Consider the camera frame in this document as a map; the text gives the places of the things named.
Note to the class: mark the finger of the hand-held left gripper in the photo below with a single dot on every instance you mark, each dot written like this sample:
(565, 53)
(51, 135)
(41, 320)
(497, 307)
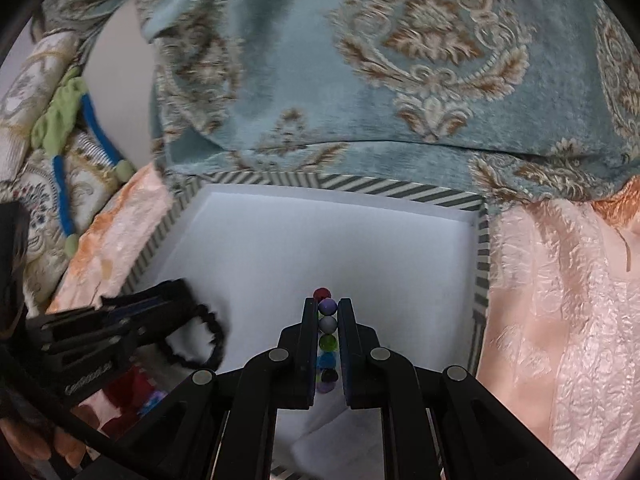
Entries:
(95, 360)
(125, 307)

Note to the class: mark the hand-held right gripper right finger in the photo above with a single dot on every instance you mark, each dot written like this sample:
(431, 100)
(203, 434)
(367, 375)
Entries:
(346, 360)

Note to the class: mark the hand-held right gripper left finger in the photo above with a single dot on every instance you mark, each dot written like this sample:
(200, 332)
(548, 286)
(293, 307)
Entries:
(309, 355)

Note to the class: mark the red scrunchie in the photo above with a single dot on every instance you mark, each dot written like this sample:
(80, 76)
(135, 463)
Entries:
(127, 390)

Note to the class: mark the black scrunchie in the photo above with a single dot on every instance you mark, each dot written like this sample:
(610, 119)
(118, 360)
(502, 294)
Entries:
(218, 330)

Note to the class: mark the striped box with white inside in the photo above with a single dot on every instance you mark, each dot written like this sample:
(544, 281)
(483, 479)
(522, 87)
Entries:
(300, 240)

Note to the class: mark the person's left hand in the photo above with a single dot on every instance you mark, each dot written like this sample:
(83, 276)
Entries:
(65, 447)

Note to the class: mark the beige floral patterned cushion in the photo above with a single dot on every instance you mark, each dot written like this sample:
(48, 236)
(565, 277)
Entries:
(42, 220)

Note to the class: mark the cream gold patterned cushion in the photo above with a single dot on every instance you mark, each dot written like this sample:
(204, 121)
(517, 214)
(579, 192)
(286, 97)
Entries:
(27, 90)

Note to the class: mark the blue damask cushion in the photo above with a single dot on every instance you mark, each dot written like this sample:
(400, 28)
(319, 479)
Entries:
(300, 85)

